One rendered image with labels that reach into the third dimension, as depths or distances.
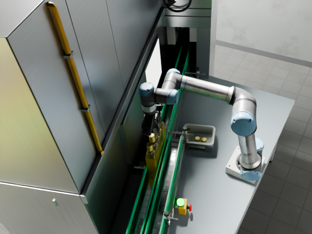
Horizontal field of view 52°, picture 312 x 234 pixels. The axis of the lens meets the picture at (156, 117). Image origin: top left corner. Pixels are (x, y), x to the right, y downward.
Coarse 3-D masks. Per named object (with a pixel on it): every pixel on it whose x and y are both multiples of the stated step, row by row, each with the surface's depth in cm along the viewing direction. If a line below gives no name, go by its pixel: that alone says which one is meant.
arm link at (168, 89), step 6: (162, 84) 163; (168, 84) 160; (174, 84) 162; (156, 90) 158; (162, 90) 158; (168, 90) 158; (174, 90) 157; (156, 96) 157; (162, 96) 157; (168, 96) 156; (174, 96) 155; (156, 102) 160; (162, 102) 158; (168, 102) 157; (174, 102) 157
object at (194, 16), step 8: (192, 0) 232; (200, 0) 231; (208, 0) 229; (176, 8) 239; (192, 8) 237; (200, 8) 235; (208, 8) 234; (168, 16) 245; (176, 16) 244; (184, 16) 242; (192, 16) 241; (200, 16) 240; (208, 16) 238; (168, 24) 250; (176, 24) 248; (184, 24) 247; (192, 24) 245; (200, 24) 244; (208, 24) 242
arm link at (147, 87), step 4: (144, 84) 159; (148, 84) 159; (152, 84) 159; (140, 88) 158; (144, 88) 157; (148, 88) 157; (152, 88) 157; (140, 92) 159; (144, 92) 157; (148, 92) 157; (152, 92) 158; (140, 96) 161; (144, 96) 158; (148, 96) 158; (152, 96) 158; (144, 100) 160; (148, 100) 160; (152, 100) 159; (144, 104) 163; (148, 104) 162; (152, 104) 163
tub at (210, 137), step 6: (186, 126) 231; (192, 126) 230; (198, 126) 229; (204, 126) 228; (210, 126) 227; (192, 132) 234; (198, 132) 233; (204, 132) 232; (210, 132) 230; (192, 138) 230; (210, 138) 228; (204, 144) 217; (210, 144) 216
